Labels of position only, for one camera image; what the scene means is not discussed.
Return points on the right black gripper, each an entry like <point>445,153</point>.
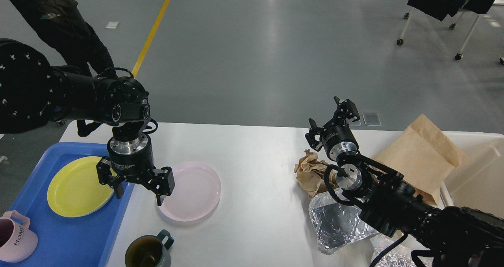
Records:
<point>339,139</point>

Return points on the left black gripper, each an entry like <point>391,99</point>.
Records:
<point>132,161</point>

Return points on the pink plate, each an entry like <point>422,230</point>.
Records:
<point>197,192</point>

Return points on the teal mug yellow inside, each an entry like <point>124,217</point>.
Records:
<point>150,251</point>

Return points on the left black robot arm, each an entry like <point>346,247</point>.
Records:
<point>34,93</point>

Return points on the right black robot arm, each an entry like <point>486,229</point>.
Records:
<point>453,236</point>

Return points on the crumpled brown paper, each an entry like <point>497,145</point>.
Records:
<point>310,173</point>

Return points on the yellow plate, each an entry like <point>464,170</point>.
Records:
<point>75,190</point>

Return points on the blue plastic tray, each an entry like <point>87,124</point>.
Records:
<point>68,241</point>

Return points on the brown paper bag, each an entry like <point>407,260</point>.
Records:
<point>425,156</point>

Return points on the aluminium foil container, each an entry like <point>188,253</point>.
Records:
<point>336,225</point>

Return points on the pink HOME mug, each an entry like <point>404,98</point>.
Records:
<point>17,241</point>

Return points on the white clothes rack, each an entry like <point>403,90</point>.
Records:
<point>468,39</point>

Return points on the crumpled foil piece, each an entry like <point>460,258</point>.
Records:
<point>400,256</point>

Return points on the white plastic bin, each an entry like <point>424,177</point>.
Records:
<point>478,183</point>

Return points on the person in black trousers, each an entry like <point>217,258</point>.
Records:
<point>60,25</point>

